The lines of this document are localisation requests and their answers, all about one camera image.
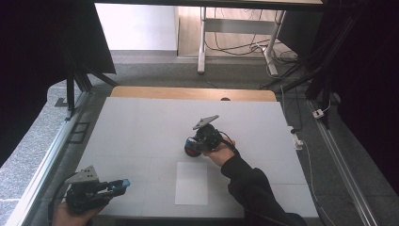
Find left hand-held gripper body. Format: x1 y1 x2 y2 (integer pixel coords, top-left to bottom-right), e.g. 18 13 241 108
64 165 111 215

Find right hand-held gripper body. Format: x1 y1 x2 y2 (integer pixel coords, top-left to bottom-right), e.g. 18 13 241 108
192 114 224 153

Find black red round container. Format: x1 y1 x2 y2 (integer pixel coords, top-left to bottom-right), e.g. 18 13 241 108
184 137 202 158

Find person's right hand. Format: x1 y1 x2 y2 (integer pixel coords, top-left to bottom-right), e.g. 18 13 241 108
201 138 238 168

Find person's left hand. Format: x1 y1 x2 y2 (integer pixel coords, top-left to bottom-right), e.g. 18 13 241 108
51 201 106 226

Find white paper sheet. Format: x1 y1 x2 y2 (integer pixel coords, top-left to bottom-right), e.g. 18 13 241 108
174 161 209 206

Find wooden table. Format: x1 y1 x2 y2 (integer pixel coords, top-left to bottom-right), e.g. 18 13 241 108
110 86 278 103

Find white table cover board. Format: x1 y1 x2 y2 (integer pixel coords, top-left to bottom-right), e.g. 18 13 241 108
74 96 319 219

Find white power strip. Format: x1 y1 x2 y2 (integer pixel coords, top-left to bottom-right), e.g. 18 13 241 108
287 125 305 152

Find black metal stand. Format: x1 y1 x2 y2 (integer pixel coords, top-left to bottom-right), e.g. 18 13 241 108
259 12 362 130
55 39 120 121

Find black curtain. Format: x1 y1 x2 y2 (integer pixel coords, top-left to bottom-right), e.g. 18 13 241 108
0 0 117 168
313 0 399 196

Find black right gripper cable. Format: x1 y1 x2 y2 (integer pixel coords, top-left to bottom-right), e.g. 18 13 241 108
218 130 240 155

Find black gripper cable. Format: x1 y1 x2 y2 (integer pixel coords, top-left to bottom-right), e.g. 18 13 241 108
46 171 78 226
218 130 240 155

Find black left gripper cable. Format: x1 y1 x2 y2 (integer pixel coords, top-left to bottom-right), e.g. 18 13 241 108
46 171 78 226

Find aluminium rail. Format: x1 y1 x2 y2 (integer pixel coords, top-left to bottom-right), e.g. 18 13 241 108
4 90 92 226
306 99 381 226

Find black floor cables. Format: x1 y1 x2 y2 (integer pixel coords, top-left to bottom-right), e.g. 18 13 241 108
204 8 299 65

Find white desk frame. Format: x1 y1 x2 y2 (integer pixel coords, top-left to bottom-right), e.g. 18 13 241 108
197 7 288 77

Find white cable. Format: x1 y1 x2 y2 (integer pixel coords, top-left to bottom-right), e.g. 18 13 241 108
300 140 337 226

